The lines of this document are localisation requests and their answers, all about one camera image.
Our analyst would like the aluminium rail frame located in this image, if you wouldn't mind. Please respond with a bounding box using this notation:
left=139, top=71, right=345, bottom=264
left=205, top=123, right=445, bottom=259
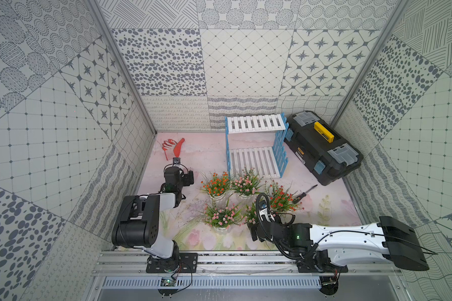
left=92, top=250, right=401, bottom=277

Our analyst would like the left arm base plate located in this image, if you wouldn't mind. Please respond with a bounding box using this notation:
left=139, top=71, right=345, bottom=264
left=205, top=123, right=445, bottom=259
left=146, top=252, right=198, bottom=273

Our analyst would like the black plastic toolbox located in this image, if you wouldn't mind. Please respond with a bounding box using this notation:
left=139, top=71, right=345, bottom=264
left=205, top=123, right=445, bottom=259
left=285, top=110, right=364, bottom=186

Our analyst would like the blue white wooden rack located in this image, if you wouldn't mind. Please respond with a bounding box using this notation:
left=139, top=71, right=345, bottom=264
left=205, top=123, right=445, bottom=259
left=224, top=113, right=289, bottom=179

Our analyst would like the black screwdriver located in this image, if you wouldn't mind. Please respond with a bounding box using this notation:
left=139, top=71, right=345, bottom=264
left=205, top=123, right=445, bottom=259
left=292, top=184, right=318, bottom=204

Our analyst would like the orange flower pot rear left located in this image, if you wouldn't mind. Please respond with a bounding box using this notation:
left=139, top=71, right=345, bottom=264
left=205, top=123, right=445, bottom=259
left=200, top=172, right=231, bottom=200

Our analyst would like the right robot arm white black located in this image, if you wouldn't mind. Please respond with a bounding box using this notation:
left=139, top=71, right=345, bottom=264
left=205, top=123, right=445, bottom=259
left=248, top=216, right=431, bottom=273

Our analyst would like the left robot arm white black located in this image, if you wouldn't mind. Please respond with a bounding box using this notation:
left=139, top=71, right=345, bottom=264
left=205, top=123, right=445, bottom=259
left=111, top=164, right=194, bottom=260

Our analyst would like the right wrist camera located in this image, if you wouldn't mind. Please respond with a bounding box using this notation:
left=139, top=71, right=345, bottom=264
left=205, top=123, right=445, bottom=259
left=257, top=202, right=274, bottom=222

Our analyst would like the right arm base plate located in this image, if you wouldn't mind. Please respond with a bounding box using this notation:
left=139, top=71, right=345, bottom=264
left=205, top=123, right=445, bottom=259
left=296, top=250, right=349, bottom=273

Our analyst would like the red flower pot right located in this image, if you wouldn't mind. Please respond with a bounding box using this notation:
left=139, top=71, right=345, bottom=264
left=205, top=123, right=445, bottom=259
left=266, top=180, right=305, bottom=216

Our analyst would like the pink flower pot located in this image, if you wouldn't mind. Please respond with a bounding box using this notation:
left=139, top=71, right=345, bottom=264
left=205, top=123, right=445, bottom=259
left=243, top=202, right=258, bottom=225
left=202, top=203, right=242, bottom=230
left=231, top=168, right=263, bottom=198

